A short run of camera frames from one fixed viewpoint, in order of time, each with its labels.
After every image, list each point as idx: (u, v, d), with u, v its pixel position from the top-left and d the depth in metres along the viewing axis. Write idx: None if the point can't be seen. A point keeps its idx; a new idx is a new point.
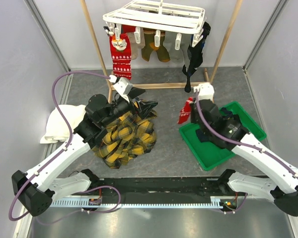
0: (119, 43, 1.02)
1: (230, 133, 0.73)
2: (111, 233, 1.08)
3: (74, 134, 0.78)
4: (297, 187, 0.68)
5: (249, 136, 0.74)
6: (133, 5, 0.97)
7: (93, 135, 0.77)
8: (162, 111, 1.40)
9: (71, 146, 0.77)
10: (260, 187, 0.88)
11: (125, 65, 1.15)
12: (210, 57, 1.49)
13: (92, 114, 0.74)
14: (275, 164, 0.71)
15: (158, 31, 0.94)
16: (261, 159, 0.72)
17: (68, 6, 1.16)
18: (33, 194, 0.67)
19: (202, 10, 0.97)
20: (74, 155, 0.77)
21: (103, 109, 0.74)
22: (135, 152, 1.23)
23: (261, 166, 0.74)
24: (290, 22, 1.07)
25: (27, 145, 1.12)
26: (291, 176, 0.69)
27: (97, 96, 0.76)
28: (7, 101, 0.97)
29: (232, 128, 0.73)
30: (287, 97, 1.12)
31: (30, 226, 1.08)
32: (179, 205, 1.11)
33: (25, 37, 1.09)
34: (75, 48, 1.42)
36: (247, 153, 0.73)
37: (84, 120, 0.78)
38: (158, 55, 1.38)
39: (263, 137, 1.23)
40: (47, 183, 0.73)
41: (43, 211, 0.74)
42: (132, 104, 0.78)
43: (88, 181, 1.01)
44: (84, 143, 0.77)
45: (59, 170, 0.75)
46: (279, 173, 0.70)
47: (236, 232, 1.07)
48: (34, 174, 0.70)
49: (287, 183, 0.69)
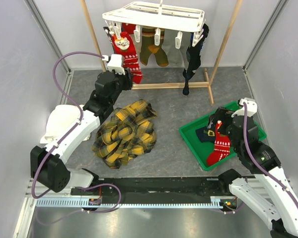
0: (122, 43, 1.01)
1: (261, 159, 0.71)
2: (111, 233, 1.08)
3: (84, 111, 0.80)
4: None
5: (279, 170, 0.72)
6: (133, 6, 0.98)
7: (103, 110, 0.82)
8: (162, 111, 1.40)
9: (84, 120, 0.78)
10: (261, 209, 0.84)
11: (133, 64, 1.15)
12: (210, 58, 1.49)
13: (103, 87, 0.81)
14: (293, 206, 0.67)
15: (157, 30, 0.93)
16: (281, 197, 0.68)
17: (69, 6, 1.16)
18: (55, 164, 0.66)
19: (202, 12, 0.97)
20: (87, 129, 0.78)
21: (111, 82, 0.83)
22: (135, 152, 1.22)
23: (277, 203, 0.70)
24: (290, 22, 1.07)
25: (27, 144, 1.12)
26: None
27: (105, 74, 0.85)
28: (8, 101, 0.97)
29: (265, 155, 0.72)
30: (286, 97, 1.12)
31: (30, 226, 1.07)
32: (179, 205, 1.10)
33: (25, 37, 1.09)
34: (75, 48, 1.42)
36: (269, 185, 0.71)
37: (91, 99, 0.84)
38: (157, 59, 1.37)
39: (263, 137, 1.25)
40: (67, 155, 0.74)
41: (62, 188, 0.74)
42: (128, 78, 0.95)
43: (91, 175, 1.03)
44: (96, 117, 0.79)
45: (75, 143, 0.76)
46: (292, 216, 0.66)
47: (236, 232, 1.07)
48: (54, 146, 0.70)
49: (295, 227, 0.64)
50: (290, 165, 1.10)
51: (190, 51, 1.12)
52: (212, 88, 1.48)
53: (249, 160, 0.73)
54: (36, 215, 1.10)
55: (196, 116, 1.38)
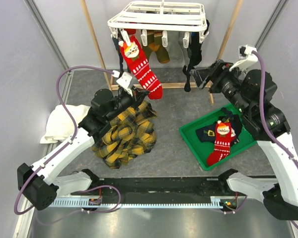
0: (132, 49, 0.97)
1: (270, 124, 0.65)
2: (111, 233, 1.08)
3: (79, 128, 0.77)
4: None
5: (287, 136, 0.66)
6: (132, 7, 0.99)
7: (98, 129, 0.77)
8: (162, 111, 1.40)
9: (76, 139, 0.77)
10: (254, 187, 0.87)
11: (148, 74, 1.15)
12: (210, 58, 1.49)
13: (98, 108, 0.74)
14: (297, 176, 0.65)
15: (164, 33, 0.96)
16: (285, 166, 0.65)
17: (69, 6, 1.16)
18: (38, 186, 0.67)
19: (201, 5, 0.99)
20: (79, 148, 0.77)
21: (108, 102, 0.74)
22: (135, 152, 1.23)
23: (279, 171, 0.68)
24: (289, 22, 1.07)
25: (27, 144, 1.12)
26: None
27: (103, 91, 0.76)
28: (8, 101, 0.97)
29: (275, 120, 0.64)
30: (287, 97, 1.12)
31: (30, 226, 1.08)
32: (179, 205, 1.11)
33: (25, 37, 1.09)
34: (76, 48, 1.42)
36: (275, 153, 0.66)
37: (88, 114, 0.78)
38: (158, 56, 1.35)
39: None
40: (53, 176, 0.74)
41: (47, 206, 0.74)
42: (134, 97, 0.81)
43: (89, 179, 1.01)
44: (89, 137, 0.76)
45: (64, 162, 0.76)
46: (294, 186, 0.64)
47: (236, 233, 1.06)
48: (40, 166, 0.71)
49: (296, 198, 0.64)
50: None
51: (192, 47, 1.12)
52: None
53: (255, 124, 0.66)
54: (36, 215, 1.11)
55: (196, 116, 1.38)
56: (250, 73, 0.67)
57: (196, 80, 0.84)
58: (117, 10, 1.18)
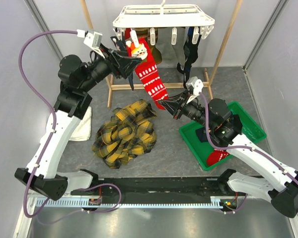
0: (140, 51, 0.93)
1: (223, 133, 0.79)
2: (111, 233, 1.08)
3: (57, 111, 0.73)
4: (287, 183, 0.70)
5: (240, 137, 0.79)
6: (129, 10, 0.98)
7: (77, 105, 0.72)
8: (162, 111, 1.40)
9: (58, 125, 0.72)
10: (258, 187, 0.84)
11: (156, 81, 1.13)
12: (210, 58, 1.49)
13: (68, 80, 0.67)
14: (266, 162, 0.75)
15: (173, 30, 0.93)
16: (253, 157, 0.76)
17: (68, 7, 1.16)
18: (42, 185, 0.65)
19: (196, 6, 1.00)
20: (65, 133, 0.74)
21: (77, 70, 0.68)
22: (135, 152, 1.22)
23: (253, 164, 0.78)
24: (290, 22, 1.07)
25: (26, 144, 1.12)
26: (281, 173, 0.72)
27: (67, 58, 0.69)
28: (7, 101, 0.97)
29: (226, 129, 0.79)
30: (286, 97, 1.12)
31: (30, 226, 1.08)
32: (179, 205, 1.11)
33: (25, 38, 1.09)
34: (75, 49, 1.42)
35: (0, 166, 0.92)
36: (239, 151, 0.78)
37: (62, 92, 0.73)
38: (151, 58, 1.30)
39: (263, 137, 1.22)
40: (53, 169, 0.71)
41: (62, 193, 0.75)
42: (110, 61, 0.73)
43: (90, 176, 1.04)
44: (70, 118, 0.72)
45: (57, 154, 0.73)
46: (269, 170, 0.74)
47: (236, 233, 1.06)
48: (35, 167, 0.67)
49: (276, 180, 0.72)
50: (288, 165, 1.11)
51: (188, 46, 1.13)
52: (212, 88, 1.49)
53: (216, 139, 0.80)
54: (36, 216, 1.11)
55: None
56: (210, 103, 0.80)
57: (171, 110, 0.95)
58: (117, 10, 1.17)
